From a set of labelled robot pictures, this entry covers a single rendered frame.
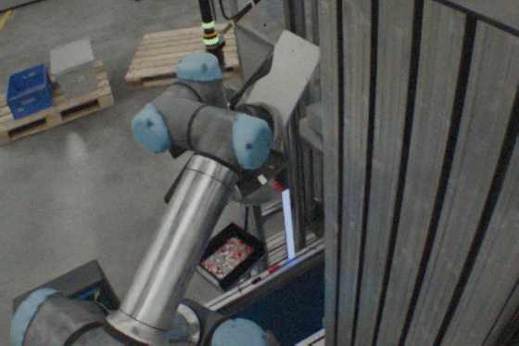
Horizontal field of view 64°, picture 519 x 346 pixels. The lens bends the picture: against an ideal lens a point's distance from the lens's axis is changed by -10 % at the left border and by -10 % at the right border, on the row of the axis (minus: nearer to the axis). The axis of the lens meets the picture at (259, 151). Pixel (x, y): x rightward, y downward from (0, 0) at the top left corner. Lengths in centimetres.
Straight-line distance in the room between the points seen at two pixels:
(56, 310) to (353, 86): 53
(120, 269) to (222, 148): 229
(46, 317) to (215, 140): 36
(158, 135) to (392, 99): 42
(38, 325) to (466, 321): 56
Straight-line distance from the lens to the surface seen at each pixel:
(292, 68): 177
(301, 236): 238
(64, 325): 69
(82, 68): 431
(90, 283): 119
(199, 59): 78
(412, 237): 44
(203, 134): 66
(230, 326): 100
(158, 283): 62
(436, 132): 35
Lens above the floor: 213
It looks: 39 degrees down
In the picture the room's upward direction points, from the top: 8 degrees counter-clockwise
